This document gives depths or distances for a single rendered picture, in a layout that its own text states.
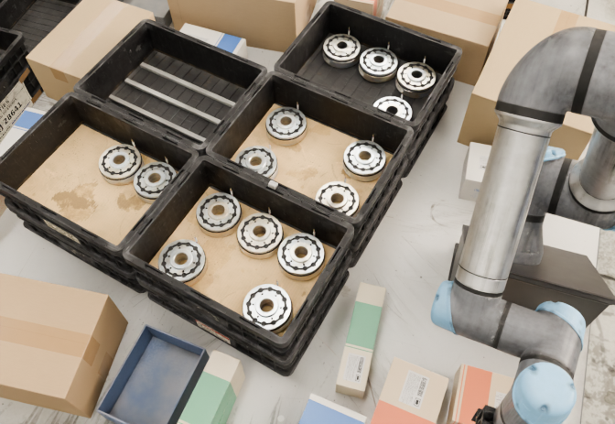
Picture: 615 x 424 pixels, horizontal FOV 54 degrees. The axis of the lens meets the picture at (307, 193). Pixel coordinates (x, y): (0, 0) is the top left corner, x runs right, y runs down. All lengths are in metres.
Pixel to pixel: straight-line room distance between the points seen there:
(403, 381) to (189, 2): 1.23
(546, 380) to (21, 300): 1.03
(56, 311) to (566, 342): 0.97
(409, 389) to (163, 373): 0.54
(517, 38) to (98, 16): 1.17
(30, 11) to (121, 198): 1.46
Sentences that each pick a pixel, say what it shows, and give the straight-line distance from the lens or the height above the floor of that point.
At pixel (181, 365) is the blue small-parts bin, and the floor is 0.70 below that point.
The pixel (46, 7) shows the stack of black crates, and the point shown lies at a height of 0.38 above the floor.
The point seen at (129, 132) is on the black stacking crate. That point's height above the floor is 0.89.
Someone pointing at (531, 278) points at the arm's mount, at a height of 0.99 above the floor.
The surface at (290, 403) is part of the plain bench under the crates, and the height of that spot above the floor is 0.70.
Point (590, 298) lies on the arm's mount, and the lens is 1.27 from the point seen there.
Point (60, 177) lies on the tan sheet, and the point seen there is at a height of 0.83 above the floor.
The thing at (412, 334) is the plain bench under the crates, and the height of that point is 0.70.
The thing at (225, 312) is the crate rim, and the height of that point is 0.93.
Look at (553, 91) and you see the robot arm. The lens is 0.89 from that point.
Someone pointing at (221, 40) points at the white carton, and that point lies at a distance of 1.86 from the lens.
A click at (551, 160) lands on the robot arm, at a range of 1.27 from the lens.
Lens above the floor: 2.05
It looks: 57 degrees down
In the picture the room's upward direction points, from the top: 2 degrees counter-clockwise
